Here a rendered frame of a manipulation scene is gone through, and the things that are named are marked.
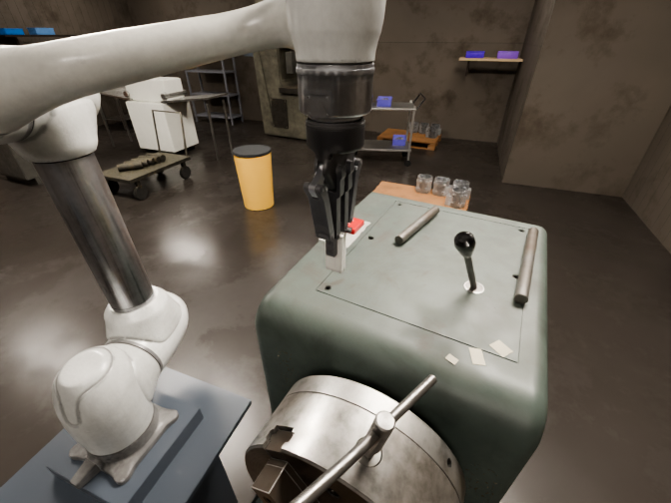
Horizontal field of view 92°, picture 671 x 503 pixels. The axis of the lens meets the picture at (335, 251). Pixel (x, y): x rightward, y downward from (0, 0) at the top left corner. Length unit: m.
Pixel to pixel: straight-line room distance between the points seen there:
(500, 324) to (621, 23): 4.42
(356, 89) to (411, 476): 0.45
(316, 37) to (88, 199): 0.59
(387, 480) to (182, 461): 0.69
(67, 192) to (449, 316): 0.75
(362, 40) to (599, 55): 4.52
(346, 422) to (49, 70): 0.55
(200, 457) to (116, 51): 0.89
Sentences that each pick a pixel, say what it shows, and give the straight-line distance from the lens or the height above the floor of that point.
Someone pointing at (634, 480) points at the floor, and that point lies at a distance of 2.22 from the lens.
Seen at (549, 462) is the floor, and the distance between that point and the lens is 2.06.
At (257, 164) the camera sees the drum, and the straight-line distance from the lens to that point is 3.58.
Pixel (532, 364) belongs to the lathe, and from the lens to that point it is 0.58.
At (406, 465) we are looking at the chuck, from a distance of 0.48.
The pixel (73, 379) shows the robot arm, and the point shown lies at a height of 1.07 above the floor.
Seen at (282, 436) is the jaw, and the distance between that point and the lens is 0.51.
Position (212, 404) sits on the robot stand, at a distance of 1.12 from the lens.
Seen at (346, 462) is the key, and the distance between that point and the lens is 0.38.
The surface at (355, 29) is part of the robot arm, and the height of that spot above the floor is 1.66.
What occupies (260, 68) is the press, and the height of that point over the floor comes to 1.17.
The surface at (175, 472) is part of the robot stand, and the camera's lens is 1.06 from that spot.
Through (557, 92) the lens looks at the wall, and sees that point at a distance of 4.82.
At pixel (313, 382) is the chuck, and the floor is 1.21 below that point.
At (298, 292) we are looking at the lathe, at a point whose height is 1.25.
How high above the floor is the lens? 1.65
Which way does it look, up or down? 34 degrees down
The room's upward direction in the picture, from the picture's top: straight up
